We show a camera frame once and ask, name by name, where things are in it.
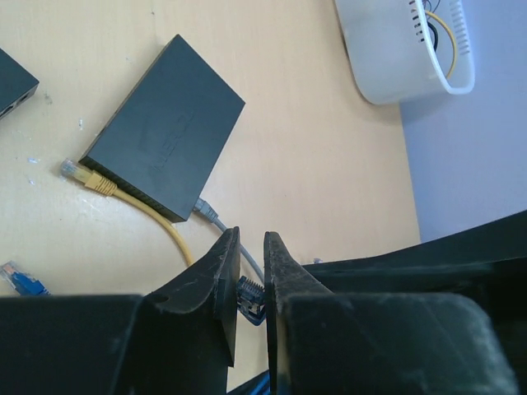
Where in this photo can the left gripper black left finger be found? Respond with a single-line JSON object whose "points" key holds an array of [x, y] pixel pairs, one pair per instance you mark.
{"points": [[179, 339]]}

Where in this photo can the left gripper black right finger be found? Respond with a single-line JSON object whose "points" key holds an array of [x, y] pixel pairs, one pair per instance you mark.
{"points": [[375, 341]]}

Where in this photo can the black network switch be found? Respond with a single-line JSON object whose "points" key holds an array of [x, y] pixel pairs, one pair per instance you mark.
{"points": [[16, 84], [162, 143]]}

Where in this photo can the white plastic bin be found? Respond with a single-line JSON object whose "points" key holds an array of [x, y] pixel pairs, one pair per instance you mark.
{"points": [[402, 50]]}

